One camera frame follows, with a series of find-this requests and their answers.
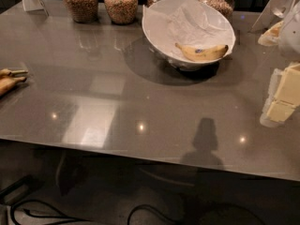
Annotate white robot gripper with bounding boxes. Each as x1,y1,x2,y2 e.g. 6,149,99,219
258,1,300,107

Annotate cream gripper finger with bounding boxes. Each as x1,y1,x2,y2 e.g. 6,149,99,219
260,98,296,128

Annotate yellow banana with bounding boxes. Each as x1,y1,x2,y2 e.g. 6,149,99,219
175,43,229,62

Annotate white bowl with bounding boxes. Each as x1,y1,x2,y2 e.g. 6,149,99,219
142,0,237,72

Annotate white paper napkin in bowl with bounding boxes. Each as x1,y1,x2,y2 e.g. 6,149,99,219
142,0,234,61

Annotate banana on table upper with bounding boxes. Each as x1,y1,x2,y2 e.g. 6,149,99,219
0,68,27,78

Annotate glass jar of grains left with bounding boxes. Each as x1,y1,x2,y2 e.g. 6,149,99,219
63,0,98,23

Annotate black cable on floor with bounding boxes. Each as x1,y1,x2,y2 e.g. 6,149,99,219
8,199,182,225

